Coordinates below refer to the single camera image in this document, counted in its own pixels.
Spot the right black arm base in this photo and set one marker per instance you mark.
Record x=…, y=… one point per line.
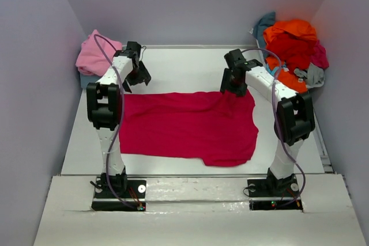
x=275, y=198

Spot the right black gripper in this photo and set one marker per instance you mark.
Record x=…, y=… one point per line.
x=241, y=90

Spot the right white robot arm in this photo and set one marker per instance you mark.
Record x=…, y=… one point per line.
x=294, y=121

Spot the red t shirt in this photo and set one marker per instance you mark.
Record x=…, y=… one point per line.
x=293, y=51

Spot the magenta t shirt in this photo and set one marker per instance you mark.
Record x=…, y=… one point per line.
x=217, y=128
x=319, y=58

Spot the light blue folded t shirt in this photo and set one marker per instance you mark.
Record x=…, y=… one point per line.
x=86, y=79

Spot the grey t shirt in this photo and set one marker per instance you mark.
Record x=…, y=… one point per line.
x=314, y=76

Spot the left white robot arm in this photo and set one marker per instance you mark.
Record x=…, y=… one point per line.
x=105, y=110

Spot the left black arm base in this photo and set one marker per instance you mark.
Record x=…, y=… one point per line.
x=132, y=200

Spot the orange t shirt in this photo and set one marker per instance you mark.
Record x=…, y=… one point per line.
x=297, y=28

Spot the teal blue t shirt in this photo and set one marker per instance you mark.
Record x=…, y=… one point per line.
x=261, y=25

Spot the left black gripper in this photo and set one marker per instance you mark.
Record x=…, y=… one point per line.
x=143, y=75

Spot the pink folded t shirt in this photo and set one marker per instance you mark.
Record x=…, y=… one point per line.
x=91, y=60

